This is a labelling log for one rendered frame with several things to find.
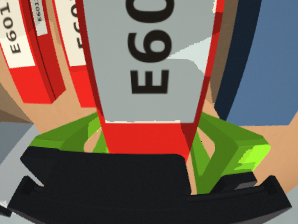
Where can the red welding electrode box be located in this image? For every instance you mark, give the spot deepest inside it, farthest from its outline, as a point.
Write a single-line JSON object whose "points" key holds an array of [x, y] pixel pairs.
{"points": [[67, 23]]}

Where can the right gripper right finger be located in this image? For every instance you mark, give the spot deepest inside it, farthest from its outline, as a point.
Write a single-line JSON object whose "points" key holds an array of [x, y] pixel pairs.
{"points": [[237, 150]]}

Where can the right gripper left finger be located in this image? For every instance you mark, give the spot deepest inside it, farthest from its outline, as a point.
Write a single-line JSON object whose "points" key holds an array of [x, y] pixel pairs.
{"points": [[72, 136]]}

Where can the red box of welding electrodes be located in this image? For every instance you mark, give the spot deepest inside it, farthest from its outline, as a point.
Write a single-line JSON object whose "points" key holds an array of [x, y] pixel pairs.
{"points": [[149, 64]]}

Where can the red box with white label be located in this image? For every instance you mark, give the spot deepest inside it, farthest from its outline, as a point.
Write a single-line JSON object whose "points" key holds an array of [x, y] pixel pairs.
{"points": [[27, 46]]}

